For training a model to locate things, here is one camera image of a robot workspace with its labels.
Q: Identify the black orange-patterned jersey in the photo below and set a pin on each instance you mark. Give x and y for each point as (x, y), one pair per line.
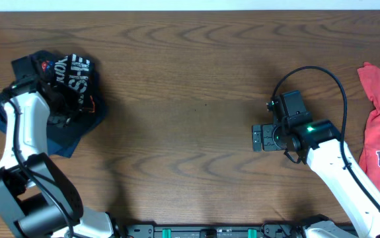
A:
(74, 71)

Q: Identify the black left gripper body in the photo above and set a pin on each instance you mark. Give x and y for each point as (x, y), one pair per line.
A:
(67, 103)

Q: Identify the navy blue folded shirt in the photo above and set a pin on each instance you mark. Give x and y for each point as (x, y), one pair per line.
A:
(60, 145)

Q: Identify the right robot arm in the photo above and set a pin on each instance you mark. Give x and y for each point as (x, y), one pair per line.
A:
(320, 146)

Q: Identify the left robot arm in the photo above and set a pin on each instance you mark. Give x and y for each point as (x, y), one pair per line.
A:
(36, 198)

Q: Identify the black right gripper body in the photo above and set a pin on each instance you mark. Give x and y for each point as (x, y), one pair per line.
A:
(273, 137)

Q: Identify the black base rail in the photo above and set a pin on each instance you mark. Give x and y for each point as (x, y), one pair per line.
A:
(273, 230)

